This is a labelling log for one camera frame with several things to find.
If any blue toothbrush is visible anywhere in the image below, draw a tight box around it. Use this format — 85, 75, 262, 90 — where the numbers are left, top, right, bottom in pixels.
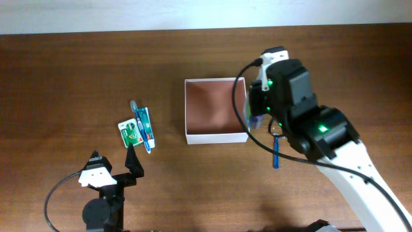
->
130, 101, 151, 153

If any green Dettol soap bar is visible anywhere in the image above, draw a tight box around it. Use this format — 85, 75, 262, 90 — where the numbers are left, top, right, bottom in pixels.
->
118, 119, 144, 148

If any blue disposable razor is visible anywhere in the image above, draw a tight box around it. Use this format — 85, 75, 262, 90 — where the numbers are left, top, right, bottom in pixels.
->
274, 133, 285, 169

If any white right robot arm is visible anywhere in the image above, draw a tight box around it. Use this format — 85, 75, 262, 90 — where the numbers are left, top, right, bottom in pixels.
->
249, 58, 411, 231

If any white square cardboard box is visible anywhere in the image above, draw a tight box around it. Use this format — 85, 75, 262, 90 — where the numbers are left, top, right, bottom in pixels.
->
184, 77, 248, 144

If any black left camera cable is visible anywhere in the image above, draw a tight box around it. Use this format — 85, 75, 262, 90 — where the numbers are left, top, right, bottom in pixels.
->
44, 171, 82, 232

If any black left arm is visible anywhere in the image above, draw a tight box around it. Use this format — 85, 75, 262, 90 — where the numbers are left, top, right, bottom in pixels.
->
79, 144, 144, 232

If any teal toothpaste tube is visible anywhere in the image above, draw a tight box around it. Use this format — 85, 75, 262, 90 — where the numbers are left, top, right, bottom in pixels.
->
138, 107, 155, 149

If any clear soap pump bottle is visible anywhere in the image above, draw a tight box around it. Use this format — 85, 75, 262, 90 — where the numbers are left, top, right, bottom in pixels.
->
243, 97, 265, 129

